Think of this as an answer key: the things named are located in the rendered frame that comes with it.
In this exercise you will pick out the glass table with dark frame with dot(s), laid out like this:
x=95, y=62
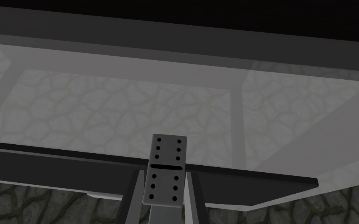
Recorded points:
x=73, y=169

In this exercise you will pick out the grey domino tile black dots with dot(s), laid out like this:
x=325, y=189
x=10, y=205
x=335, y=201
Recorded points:
x=165, y=186

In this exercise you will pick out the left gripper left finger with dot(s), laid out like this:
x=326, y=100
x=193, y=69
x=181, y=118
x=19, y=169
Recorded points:
x=133, y=202

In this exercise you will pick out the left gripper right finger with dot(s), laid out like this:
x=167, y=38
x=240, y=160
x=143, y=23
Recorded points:
x=195, y=202

